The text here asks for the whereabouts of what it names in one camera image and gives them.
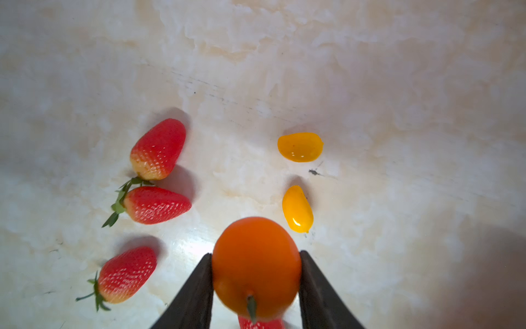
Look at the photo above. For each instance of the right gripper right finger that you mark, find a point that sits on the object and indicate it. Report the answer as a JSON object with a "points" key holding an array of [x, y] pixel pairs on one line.
{"points": [[320, 305]]}

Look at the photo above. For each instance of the yellow kumquat near top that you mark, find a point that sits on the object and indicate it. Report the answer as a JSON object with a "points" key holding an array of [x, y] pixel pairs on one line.
{"points": [[297, 210]]}

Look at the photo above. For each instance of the orange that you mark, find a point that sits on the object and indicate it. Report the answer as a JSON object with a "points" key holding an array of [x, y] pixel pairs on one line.
{"points": [[256, 269]]}

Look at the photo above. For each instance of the strawberry lone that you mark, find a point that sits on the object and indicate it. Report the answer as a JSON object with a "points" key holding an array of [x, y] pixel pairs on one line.
{"points": [[122, 276]]}

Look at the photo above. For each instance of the strawberry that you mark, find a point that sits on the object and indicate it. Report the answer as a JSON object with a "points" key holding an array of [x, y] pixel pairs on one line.
{"points": [[147, 205], [155, 154], [248, 324]]}

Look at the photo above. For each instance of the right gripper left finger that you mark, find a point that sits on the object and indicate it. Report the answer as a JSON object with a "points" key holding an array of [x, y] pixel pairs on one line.
{"points": [[192, 306]]}

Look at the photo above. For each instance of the yellow kumquat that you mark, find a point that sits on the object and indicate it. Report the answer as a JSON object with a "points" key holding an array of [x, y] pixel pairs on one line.
{"points": [[297, 210], [303, 147]]}

